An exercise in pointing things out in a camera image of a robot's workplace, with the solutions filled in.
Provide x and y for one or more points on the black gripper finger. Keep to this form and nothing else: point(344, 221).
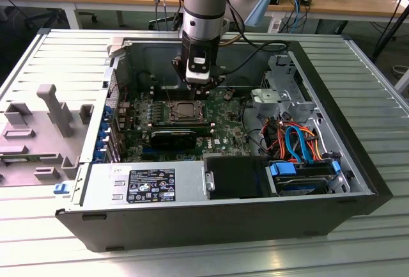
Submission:
point(217, 82)
point(179, 67)

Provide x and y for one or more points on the silver CPU chip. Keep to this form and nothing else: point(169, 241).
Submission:
point(186, 110)

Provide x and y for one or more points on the black RAM slot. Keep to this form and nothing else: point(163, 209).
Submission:
point(175, 89)
point(175, 95)
point(182, 128)
point(175, 92)
point(175, 98)
point(182, 123)

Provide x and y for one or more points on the CPU socket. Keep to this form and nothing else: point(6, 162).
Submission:
point(170, 119)

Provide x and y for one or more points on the blue expansion slot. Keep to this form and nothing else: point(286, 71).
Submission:
point(159, 151)

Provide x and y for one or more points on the round coin cell battery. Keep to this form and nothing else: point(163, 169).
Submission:
point(228, 94)

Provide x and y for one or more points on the green motherboard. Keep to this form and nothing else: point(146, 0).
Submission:
point(223, 130)

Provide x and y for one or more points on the silver metal disk cage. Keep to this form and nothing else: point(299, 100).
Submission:
point(271, 96)

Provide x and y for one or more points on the white power strip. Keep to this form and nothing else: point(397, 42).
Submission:
point(274, 26)

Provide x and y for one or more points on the black graphics card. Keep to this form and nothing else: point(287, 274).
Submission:
point(172, 141)

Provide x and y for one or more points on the blue card retention clip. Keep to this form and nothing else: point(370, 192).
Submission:
point(103, 131)
point(107, 111)
point(101, 144)
point(99, 156)

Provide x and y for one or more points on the small black adapter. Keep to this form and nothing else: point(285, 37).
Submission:
point(305, 1)

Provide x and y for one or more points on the blue disk carrier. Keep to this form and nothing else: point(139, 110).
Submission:
point(281, 169)

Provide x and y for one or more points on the hard disk drive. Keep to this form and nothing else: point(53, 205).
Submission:
point(297, 189)

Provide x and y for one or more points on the silver power supply unit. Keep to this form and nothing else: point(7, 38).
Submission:
point(99, 174)

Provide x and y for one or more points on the black and grey PC case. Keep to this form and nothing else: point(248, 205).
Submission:
point(191, 226)

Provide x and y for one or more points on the grey parts rack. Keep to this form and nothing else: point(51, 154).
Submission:
point(38, 136)

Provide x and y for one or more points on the small blue plastic clip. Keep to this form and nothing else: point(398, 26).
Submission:
point(60, 189)

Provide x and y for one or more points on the black stand pole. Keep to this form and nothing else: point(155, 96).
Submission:
point(388, 34)

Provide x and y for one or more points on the white furniture piece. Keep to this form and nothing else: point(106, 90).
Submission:
point(403, 82)

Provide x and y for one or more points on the green RAM stick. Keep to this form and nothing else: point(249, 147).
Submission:
point(14, 160)

